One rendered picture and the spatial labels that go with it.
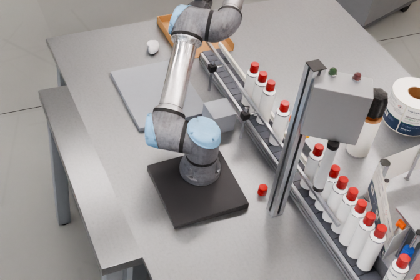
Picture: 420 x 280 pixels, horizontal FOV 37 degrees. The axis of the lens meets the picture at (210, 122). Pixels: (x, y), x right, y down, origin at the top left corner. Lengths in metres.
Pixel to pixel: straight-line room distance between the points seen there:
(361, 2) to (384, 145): 2.08
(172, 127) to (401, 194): 0.88
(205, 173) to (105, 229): 0.39
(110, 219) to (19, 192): 1.25
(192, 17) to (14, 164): 1.59
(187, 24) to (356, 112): 0.74
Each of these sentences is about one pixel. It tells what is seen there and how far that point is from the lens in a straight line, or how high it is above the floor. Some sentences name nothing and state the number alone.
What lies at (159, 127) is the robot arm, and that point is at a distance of 2.17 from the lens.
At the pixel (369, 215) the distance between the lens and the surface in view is 2.05.
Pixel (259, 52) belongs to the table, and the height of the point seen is 0.83.
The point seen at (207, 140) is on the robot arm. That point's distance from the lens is 2.14.
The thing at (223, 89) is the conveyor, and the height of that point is 0.87.
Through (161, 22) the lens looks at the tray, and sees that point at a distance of 3.00.
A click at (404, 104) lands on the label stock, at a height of 1.02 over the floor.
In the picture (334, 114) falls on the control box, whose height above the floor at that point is 1.39.
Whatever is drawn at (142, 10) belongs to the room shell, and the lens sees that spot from 4.62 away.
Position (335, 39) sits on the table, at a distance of 3.17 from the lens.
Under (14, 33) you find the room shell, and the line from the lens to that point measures 4.41.
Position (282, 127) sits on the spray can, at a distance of 2.38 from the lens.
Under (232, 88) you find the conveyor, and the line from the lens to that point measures 2.66.
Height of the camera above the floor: 2.59
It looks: 43 degrees down
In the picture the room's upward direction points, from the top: 9 degrees clockwise
